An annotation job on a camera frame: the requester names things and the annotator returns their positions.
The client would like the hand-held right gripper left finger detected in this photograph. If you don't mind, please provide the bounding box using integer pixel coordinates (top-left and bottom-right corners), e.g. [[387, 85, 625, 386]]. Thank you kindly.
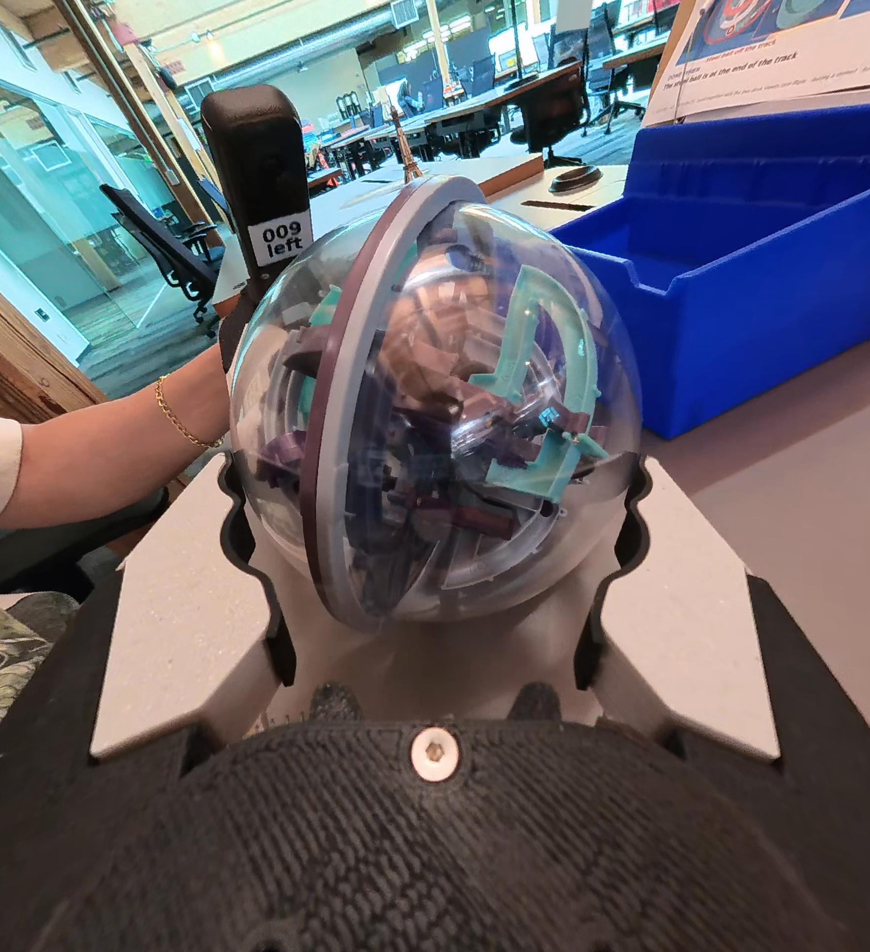
[[87, 450, 298, 763]]

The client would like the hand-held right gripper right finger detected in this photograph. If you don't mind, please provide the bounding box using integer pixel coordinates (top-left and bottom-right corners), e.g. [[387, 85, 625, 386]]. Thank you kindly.
[[572, 452, 784, 763]]

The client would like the clear plastic maze ball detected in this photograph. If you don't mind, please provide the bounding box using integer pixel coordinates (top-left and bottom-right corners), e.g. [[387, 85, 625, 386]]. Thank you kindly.
[[228, 175, 642, 633]]

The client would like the person's left forearm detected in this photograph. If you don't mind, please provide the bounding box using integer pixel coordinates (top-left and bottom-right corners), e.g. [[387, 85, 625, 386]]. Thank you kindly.
[[0, 378, 216, 538]]

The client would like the person's left hand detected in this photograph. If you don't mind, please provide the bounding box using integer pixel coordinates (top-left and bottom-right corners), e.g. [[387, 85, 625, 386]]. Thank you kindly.
[[161, 348, 232, 449]]

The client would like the black office chair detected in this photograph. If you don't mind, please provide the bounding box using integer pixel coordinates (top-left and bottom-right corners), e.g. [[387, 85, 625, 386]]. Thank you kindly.
[[0, 483, 172, 597], [100, 182, 222, 322], [517, 70, 586, 171]]

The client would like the metal tower model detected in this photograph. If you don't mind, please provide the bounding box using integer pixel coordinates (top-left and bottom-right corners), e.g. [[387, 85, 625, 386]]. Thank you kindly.
[[389, 104, 425, 184]]

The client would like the patterned green cloth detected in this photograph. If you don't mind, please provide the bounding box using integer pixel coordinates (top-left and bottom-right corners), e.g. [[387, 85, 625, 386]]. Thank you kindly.
[[0, 573, 79, 789]]

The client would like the blue plastic bin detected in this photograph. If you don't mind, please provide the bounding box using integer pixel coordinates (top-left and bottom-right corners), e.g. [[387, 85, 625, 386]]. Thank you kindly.
[[551, 121, 870, 441]]

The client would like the black round desk grommet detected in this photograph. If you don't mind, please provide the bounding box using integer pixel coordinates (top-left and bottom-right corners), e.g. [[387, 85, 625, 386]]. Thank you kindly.
[[550, 165, 604, 196]]

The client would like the printed instruction sheet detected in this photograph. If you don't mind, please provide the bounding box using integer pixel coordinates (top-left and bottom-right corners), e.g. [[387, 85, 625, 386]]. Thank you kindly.
[[661, 0, 870, 123]]

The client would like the gold chain bracelet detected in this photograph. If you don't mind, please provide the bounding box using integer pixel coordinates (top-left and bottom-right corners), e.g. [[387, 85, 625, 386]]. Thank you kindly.
[[154, 375, 225, 450]]

